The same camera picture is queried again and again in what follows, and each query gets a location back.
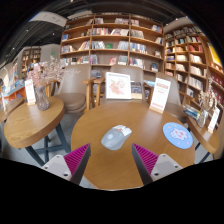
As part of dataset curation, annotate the taupe wooden-armed armchair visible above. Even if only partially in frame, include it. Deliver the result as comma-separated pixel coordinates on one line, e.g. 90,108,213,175
156,71,189,123
54,63,98,114
93,64,151,104

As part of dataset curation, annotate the dark book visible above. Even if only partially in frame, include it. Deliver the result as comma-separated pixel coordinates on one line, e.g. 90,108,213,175
130,81,144,100

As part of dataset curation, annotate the stack of blue books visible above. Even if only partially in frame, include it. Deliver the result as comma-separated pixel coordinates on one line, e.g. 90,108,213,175
143,79,156,89

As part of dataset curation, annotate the white sign card, wooden base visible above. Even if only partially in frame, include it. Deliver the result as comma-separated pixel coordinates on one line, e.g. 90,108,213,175
24,78,37,106
148,77,172,115
207,106,221,134

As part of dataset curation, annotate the wide wooden bookshelf with books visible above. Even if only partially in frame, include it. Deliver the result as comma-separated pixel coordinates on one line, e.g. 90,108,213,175
59,12,166,75

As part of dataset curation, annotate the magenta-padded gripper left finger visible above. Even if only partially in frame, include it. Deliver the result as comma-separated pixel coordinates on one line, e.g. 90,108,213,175
41,143,92,186

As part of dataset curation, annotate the white framed floral picture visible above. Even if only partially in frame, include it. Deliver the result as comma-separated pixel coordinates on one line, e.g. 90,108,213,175
104,71,132,101

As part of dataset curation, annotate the glass vase with pink flowers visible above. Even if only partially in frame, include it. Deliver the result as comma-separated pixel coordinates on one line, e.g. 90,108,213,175
28,54,66,112

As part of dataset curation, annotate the tall wooden bookshelf with books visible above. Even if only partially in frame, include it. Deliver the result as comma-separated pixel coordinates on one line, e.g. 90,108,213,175
163,23,224,111

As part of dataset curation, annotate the round wooden side table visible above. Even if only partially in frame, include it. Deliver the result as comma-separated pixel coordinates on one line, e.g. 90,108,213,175
185,113,221,164
3,96,72,167

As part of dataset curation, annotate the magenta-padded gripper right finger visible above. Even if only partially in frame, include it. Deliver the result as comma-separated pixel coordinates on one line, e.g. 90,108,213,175
131,143,184,186

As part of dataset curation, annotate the white ceiling panel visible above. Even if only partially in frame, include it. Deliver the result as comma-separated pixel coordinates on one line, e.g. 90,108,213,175
29,10,68,28

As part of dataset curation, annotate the small distant wooden bookshelf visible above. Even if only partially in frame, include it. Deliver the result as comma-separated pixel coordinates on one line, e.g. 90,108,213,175
20,46,42,80

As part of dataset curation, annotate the grey computer mouse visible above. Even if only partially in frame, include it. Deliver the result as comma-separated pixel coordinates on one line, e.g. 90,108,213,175
100,124,133,151

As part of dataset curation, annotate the round blue mouse pad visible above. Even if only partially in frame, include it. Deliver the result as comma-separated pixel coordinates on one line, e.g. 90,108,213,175
162,121,194,150

